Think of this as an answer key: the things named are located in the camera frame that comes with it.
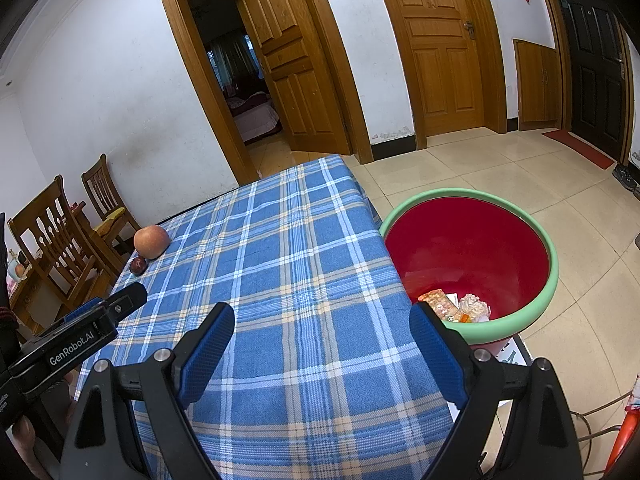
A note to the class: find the closed door wooden frame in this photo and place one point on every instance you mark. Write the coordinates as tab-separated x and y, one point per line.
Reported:
495	60

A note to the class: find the wooden chair with cushion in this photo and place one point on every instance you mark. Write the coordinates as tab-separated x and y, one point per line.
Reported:
102	185

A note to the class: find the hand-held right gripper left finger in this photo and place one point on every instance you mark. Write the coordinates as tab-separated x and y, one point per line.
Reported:
207	355

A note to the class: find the blue plaid tablecloth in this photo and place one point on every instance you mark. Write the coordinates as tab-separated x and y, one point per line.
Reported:
300	285

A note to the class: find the white wrapper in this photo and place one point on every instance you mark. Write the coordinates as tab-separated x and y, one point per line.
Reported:
475	307

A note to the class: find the colourful printed orange bag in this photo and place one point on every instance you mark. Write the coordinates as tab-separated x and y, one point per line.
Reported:
625	435

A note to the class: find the open wooden door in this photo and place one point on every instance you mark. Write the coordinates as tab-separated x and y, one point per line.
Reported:
290	60

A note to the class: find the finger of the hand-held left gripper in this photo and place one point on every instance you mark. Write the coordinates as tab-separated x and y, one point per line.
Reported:
127	300
85	310

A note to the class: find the bed with pink cover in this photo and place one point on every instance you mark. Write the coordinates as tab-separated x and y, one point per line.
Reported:
255	117

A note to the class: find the yellow seat cushion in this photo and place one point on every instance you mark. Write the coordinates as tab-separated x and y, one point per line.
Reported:
111	219

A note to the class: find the entrance door wooden frame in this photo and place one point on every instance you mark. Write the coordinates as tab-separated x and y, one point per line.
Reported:
560	60

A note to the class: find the black entrance door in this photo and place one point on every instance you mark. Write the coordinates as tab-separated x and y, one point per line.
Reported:
590	60

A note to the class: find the wooden side table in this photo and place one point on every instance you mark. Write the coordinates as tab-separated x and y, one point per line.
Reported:
30	300

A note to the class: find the red basin with green rim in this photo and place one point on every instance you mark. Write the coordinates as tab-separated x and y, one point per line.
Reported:
465	250

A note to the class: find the person's left hand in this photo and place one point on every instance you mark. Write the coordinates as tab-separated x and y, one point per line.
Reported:
22	437

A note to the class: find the small dark red fruit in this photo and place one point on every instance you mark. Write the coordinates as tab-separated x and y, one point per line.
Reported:
138	266

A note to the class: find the white printed cardboard box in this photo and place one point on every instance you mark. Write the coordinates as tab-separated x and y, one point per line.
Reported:
515	355

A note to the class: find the wooden doorway frame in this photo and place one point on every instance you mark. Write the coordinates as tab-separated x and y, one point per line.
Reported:
200	85

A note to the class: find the red doormat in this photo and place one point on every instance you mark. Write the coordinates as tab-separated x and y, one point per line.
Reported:
577	147

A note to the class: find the low wooden wall cabinet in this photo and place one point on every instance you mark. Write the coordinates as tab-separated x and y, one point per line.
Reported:
537	85

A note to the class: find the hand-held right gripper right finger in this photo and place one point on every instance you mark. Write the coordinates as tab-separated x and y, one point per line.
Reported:
437	355

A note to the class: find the orange snack packet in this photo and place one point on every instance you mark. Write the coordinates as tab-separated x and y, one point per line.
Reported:
440	305

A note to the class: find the dark shoe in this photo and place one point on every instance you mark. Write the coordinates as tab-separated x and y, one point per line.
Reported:
632	184
622	172

